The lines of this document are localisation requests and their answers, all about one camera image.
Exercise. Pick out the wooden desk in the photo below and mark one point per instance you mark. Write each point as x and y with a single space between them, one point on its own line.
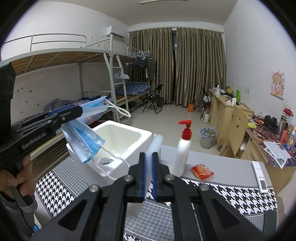
252 148

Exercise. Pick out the white remote control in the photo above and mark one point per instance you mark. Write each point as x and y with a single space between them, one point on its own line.
259 177

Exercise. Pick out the metal bunk bed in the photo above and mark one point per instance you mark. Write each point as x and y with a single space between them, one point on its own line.
68 67

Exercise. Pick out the blue face mask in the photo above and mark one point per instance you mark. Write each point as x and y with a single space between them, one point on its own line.
84 141
98 106

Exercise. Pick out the grey sock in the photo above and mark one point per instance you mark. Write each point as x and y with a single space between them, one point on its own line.
105 161

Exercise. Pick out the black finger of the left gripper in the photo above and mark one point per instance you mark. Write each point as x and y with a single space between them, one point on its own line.
64 115

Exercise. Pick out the red snack packet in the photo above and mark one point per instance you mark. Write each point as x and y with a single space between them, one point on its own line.
201 172

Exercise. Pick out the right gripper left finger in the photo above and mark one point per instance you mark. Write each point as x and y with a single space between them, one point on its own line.
99 212

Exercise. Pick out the orange floor container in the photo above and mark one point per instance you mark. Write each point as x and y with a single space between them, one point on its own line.
191 107

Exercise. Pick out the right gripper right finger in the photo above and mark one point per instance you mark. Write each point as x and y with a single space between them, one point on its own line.
199 212

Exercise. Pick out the wooden chair smiley back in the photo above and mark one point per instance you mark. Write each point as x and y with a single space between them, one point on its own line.
235 136

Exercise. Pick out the black phone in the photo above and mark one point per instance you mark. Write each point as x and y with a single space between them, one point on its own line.
269 222

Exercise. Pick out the black folding chair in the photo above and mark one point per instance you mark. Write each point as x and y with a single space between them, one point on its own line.
155 100

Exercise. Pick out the white air conditioner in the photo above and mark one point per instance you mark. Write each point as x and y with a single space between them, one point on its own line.
112 31

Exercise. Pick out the ceiling tube light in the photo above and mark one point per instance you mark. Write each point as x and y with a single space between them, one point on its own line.
162 1

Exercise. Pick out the blue plaid quilt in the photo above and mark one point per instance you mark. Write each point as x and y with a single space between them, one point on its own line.
58 104

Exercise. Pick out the printed paper sheets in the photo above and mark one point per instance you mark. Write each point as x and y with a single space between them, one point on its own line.
278 152

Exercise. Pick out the anime girl poster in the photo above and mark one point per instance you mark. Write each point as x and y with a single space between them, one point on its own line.
278 84

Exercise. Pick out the white styrofoam box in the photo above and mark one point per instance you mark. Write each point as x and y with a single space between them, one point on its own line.
123 141

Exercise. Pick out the white thermos jug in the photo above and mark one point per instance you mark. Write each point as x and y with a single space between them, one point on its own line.
206 118

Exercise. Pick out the blue spray bottle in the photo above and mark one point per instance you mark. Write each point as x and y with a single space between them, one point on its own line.
155 146

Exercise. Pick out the brown curtains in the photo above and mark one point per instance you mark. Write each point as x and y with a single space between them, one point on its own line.
187 60

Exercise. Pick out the person's left hand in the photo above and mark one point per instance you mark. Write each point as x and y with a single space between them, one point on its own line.
24 178

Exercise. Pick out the white pump bottle red top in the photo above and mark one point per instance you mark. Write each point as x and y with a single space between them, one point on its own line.
183 149

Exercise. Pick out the houndstooth table mat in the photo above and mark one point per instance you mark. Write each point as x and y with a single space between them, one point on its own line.
60 186

